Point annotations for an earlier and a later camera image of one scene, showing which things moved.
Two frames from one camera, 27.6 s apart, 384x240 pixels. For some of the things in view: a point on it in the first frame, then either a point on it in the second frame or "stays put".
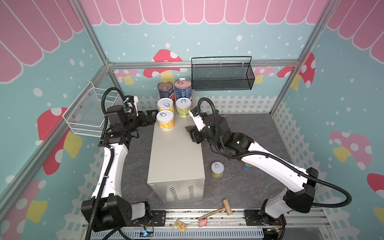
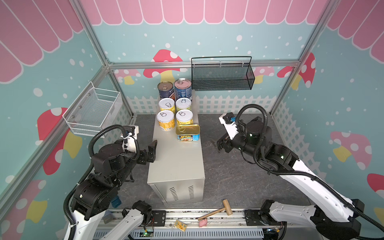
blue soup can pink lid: (183, 88) stays put
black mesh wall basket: (222, 73) stays put
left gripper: (151, 120) -> (151, 157)
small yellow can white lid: (217, 169) -> (184, 117)
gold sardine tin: (248, 166) -> (188, 132)
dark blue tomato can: (166, 89) stays put
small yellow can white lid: (165, 104) stays put
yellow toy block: (180, 225) stays put
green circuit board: (146, 233) stays put
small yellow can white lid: (165, 120) stays put
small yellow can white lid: (183, 105) stays put
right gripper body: (195, 134) -> (228, 144)
